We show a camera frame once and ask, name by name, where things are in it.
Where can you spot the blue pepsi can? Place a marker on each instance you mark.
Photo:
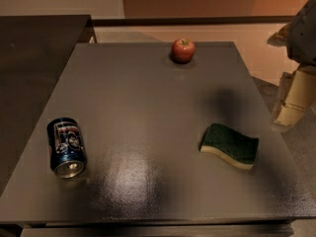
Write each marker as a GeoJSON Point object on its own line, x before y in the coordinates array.
{"type": "Point", "coordinates": [66, 148]}

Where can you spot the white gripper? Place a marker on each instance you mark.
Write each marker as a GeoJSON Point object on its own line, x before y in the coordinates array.
{"type": "Point", "coordinates": [303, 39]}

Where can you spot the green yellow sponge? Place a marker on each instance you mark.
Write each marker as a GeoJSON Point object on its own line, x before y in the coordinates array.
{"type": "Point", "coordinates": [231, 146]}

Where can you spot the red apple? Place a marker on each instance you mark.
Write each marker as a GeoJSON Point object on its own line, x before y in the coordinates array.
{"type": "Point", "coordinates": [183, 50]}

